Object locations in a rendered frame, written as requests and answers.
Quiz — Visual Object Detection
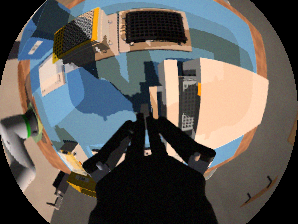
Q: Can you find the light blue bench mat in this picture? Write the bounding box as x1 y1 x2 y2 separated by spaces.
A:
30 0 257 166

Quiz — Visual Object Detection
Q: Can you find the blue open-top bin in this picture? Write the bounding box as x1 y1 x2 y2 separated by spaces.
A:
17 0 71 61

